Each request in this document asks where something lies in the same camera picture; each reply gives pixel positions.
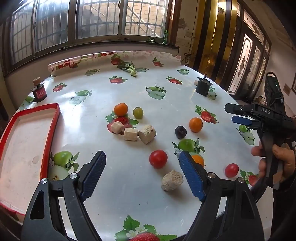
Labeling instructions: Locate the red cardboard tray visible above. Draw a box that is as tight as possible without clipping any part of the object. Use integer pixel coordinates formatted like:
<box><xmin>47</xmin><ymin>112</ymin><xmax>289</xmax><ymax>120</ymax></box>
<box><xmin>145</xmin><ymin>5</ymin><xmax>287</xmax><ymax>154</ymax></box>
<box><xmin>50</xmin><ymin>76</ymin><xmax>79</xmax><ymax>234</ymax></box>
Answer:
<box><xmin>0</xmin><ymin>103</ymin><xmax>61</xmax><ymax>216</ymax></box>

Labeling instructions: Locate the person's right forearm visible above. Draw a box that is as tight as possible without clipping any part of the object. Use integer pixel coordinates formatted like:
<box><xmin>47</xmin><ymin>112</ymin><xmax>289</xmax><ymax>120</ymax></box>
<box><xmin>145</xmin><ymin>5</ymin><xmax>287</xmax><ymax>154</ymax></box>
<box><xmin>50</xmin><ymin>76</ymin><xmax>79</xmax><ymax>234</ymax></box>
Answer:
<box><xmin>270</xmin><ymin>185</ymin><xmax>296</xmax><ymax>241</ymax></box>

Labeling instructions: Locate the green leafy vegetable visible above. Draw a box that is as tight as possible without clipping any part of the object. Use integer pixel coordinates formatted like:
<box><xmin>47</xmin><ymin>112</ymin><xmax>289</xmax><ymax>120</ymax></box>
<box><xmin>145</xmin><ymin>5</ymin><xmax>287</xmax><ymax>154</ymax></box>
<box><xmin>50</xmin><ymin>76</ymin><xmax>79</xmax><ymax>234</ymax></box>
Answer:
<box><xmin>117</xmin><ymin>61</ymin><xmax>139</xmax><ymax>77</ymax></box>

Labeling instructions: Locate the large red tomato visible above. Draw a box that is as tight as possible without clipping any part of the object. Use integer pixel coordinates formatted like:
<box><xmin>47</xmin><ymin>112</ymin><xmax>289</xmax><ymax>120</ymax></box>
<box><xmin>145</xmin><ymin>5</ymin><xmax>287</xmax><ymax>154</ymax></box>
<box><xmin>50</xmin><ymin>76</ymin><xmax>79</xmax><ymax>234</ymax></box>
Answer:
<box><xmin>149</xmin><ymin>150</ymin><xmax>168</xmax><ymax>169</ymax></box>

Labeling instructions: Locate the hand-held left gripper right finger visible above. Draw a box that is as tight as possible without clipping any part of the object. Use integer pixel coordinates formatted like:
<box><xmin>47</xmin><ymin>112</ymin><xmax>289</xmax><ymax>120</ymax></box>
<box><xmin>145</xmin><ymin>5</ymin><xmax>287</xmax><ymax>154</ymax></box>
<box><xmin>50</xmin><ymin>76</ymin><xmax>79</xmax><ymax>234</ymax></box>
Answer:
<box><xmin>179</xmin><ymin>151</ymin><xmax>265</xmax><ymax>241</ymax></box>

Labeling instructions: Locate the barred window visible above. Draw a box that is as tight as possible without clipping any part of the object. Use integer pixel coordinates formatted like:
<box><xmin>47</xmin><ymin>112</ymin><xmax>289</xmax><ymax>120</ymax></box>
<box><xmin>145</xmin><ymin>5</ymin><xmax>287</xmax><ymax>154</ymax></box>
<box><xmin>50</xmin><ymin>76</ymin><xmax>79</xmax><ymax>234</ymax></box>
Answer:
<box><xmin>0</xmin><ymin>0</ymin><xmax>179</xmax><ymax>75</ymax></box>

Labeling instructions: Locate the beige spongy chunk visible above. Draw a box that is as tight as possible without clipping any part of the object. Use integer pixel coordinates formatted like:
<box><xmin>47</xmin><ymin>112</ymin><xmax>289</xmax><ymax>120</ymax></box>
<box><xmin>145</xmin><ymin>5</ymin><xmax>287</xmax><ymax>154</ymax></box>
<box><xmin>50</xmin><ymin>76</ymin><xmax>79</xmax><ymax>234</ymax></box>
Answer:
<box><xmin>138</xmin><ymin>124</ymin><xmax>157</xmax><ymax>144</ymax></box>
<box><xmin>161</xmin><ymin>170</ymin><xmax>184</xmax><ymax>191</ymax></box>
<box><xmin>111</xmin><ymin>121</ymin><xmax>125</xmax><ymax>134</ymax></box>
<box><xmin>123</xmin><ymin>128</ymin><xmax>139</xmax><ymax>141</ymax></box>

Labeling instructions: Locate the stained glass wooden door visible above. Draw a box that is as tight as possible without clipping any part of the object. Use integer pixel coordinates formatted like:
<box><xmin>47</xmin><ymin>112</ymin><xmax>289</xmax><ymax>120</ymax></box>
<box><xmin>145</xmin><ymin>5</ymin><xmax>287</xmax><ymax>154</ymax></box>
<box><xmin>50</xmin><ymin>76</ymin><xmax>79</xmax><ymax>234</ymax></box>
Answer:
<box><xmin>228</xmin><ymin>5</ymin><xmax>273</xmax><ymax>101</ymax></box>

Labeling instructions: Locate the small green plum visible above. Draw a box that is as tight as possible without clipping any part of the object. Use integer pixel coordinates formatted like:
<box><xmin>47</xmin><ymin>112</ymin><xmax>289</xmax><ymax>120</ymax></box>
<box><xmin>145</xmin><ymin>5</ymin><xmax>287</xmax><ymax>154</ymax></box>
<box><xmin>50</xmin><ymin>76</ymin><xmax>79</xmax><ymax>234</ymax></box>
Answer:
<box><xmin>133</xmin><ymin>106</ymin><xmax>144</xmax><ymax>120</ymax></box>

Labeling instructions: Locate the small red tomato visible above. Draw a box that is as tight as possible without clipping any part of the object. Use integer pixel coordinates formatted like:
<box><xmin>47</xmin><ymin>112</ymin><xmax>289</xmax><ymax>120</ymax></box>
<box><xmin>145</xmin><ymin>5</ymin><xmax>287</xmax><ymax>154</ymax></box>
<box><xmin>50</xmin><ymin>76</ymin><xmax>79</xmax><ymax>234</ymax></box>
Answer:
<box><xmin>225</xmin><ymin>163</ymin><xmax>239</xmax><ymax>178</ymax></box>

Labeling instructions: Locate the orange mandarin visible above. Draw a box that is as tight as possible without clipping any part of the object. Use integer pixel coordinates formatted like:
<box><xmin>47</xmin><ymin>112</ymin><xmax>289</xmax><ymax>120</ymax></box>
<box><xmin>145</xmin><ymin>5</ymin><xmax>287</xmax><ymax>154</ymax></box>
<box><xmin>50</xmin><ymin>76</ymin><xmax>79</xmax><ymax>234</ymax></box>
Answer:
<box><xmin>191</xmin><ymin>154</ymin><xmax>205</xmax><ymax>167</ymax></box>
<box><xmin>189</xmin><ymin>117</ymin><xmax>203</xmax><ymax>133</ymax></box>
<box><xmin>114</xmin><ymin>103</ymin><xmax>129</xmax><ymax>117</ymax></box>

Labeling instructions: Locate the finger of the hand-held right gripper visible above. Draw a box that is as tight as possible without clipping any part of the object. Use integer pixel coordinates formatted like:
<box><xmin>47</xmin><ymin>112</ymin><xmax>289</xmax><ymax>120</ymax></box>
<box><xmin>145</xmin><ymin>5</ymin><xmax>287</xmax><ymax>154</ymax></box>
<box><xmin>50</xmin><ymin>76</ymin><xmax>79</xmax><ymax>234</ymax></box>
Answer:
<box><xmin>225</xmin><ymin>103</ymin><xmax>251</xmax><ymax>115</ymax></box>
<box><xmin>232</xmin><ymin>115</ymin><xmax>258</xmax><ymax>127</ymax></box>

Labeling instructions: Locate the dark bottle with cork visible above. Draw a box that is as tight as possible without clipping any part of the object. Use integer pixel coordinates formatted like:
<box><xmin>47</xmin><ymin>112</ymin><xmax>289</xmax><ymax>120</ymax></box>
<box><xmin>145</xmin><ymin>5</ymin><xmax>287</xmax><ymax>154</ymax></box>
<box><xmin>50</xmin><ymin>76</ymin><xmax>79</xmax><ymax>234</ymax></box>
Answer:
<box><xmin>31</xmin><ymin>77</ymin><xmax>47</xmax><ymax>103</ymax></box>

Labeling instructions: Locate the dark purple plum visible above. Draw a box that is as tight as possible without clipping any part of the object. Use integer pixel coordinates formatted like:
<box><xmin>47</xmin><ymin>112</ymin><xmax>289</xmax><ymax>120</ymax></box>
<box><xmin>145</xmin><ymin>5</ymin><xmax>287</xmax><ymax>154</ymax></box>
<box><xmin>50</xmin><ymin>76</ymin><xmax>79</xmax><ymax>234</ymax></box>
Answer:
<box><xmin>175</xmin><ymin>126</ymin><xmax>187</xmax><ymax>139</ymax></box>

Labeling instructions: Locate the person's right hand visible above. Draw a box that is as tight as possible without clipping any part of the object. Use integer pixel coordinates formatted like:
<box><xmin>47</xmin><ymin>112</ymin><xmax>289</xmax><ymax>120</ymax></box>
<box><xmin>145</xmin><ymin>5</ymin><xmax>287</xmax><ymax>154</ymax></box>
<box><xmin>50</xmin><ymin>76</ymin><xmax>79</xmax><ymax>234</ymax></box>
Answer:
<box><xmin>251</xmin><ymin>141</ymin><xmax>296</xmax><ymax>189</ymax></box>

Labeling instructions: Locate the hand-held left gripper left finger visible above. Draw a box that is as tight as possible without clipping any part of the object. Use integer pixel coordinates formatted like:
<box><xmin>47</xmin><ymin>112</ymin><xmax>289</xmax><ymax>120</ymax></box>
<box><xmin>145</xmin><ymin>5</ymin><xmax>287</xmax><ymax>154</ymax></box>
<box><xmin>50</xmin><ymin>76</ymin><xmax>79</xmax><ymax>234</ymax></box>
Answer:
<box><xmin>21</xmin><ymin>151</ymin><xmax>107</xmax><ymax>241</ymax></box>

